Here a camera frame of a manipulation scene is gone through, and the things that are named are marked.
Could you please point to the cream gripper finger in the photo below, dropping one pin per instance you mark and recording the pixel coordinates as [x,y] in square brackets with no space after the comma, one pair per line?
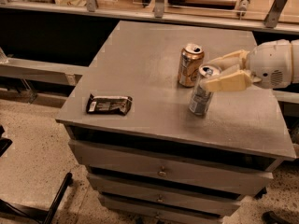
[236,81]
[237,57]

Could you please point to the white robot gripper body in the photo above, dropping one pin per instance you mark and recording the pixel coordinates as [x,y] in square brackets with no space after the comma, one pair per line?
[268,64]

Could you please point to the silver blue redbull can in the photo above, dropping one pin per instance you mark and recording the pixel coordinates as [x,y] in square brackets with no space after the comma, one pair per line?
[200,99]

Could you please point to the gold soda can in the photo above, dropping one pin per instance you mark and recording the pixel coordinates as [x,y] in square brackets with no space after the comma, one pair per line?
[191,57]

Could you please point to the dark rxbar chocolate wrapper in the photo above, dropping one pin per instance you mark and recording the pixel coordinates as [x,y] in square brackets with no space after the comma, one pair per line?
[120,105]

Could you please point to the top grey drawer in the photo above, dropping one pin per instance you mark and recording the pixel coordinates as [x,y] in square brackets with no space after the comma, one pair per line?
[204,174]

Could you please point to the grey drawer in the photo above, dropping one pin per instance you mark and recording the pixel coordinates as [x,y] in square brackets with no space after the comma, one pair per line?
[204,174]
[156,211]
[163,195]

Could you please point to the grey drawer cabinet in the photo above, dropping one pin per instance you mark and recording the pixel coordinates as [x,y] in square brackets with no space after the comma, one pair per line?
[243,129]

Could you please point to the black object floor corner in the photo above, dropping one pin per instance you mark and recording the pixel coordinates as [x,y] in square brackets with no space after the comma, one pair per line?
[271,218]

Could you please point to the middle grey drawer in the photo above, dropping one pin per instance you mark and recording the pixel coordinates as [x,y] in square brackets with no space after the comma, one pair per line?
[163,195]

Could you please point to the bottom grey drawer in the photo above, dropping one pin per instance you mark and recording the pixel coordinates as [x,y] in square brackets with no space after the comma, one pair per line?
[156,211]

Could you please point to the grey metal side beam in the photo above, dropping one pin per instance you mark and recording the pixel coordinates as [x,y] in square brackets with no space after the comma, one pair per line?
[55,73]

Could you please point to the long metal shelf rail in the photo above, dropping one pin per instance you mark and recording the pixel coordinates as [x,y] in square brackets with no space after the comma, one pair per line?
[140,15]

